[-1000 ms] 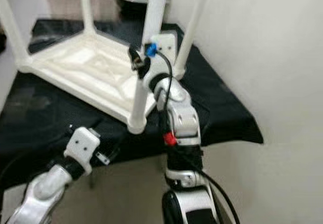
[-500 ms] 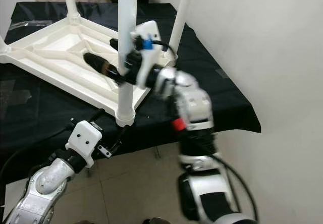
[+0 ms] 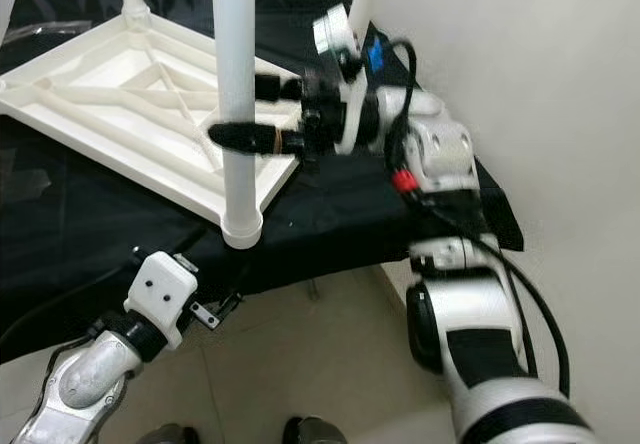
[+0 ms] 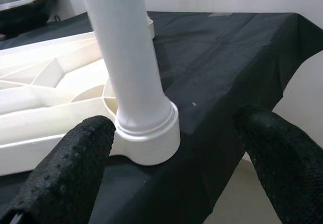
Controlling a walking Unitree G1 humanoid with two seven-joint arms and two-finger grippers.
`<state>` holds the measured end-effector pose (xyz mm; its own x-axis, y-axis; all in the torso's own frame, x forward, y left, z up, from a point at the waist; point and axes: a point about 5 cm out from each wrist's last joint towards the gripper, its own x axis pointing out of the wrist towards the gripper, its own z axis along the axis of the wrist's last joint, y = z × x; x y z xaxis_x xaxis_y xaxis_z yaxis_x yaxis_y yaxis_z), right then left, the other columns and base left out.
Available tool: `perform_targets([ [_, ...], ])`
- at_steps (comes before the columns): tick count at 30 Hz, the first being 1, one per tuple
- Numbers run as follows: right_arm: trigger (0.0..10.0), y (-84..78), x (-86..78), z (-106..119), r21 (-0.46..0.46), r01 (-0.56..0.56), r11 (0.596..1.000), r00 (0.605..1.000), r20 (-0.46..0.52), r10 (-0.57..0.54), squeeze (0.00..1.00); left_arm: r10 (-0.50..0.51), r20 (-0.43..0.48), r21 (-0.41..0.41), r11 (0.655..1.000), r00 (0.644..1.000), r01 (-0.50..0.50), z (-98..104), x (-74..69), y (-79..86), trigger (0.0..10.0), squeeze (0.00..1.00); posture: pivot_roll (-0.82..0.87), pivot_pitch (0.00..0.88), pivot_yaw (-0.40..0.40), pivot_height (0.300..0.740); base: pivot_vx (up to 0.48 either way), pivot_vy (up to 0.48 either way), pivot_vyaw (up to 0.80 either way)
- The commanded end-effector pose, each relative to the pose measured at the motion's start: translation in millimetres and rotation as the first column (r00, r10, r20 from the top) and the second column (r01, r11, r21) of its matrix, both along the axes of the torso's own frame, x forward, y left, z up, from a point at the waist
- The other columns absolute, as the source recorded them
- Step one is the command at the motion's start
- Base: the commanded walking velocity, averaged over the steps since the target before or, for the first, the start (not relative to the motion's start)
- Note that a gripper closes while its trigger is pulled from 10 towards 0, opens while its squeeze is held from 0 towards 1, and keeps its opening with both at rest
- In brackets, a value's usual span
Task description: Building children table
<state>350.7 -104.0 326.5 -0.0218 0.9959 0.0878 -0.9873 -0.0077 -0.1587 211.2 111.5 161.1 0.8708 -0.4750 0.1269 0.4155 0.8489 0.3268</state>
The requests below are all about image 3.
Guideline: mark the clear tape patch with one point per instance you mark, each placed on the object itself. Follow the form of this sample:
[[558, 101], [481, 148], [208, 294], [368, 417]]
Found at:
[[20, 184]]

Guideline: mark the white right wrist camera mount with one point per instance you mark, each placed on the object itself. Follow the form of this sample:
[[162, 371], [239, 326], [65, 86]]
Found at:
[[335, 39]]

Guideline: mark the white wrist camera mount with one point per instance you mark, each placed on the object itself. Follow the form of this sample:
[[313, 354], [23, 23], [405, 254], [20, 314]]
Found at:
[[335, 39], [165, 289]]

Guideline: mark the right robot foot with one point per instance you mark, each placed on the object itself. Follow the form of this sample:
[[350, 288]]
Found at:
[[315, 431]]

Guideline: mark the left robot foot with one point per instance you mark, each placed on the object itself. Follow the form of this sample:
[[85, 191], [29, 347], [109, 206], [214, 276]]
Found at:
[[170, 434]]

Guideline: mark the clear plastic wrapper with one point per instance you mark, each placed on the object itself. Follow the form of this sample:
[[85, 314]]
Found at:
[[40, 32]]

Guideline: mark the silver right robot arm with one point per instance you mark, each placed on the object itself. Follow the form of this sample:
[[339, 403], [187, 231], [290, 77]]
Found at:
[[445, 154]]

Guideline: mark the white plastic table top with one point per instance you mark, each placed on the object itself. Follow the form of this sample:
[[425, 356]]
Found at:
[[120, 94]]

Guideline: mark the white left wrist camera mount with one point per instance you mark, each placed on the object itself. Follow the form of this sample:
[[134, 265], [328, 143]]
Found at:
[[165, 289]]

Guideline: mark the black tablecloth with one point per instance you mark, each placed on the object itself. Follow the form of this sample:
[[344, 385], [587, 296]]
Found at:
[[80, 234]]

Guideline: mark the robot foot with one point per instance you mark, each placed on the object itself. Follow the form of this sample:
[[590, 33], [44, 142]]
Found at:
[[170, 434], [315, 431]]

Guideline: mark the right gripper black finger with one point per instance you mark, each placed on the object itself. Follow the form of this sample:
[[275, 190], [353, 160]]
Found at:
[[280, 87], [255, 139]]

